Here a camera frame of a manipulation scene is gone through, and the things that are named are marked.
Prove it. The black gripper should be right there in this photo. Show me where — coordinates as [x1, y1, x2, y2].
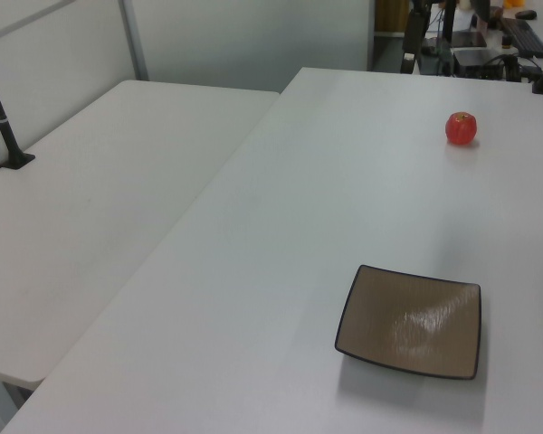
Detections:
[401, 9, 430, 75]

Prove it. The red apple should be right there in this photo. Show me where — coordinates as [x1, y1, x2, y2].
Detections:
[444, 110, 479, 146]

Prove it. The square brown ceramic plate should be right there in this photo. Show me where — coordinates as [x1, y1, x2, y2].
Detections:
[334, 264, 482, 382]

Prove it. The black flat screen device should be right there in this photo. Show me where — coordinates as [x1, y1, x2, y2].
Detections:
[451, 30, 489, 49]

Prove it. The black electronics box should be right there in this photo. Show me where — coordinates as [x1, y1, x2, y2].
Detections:
[452, 47, 508, 78]

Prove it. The black computer keyboard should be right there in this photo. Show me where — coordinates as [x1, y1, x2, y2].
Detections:
[500, 17, 543, 58]

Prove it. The white side table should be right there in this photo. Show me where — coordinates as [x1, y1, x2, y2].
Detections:
[0, 79, 281, 392]

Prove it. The black camera pole with base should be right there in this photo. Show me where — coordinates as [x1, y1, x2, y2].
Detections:
[0, 47, 36, 171]

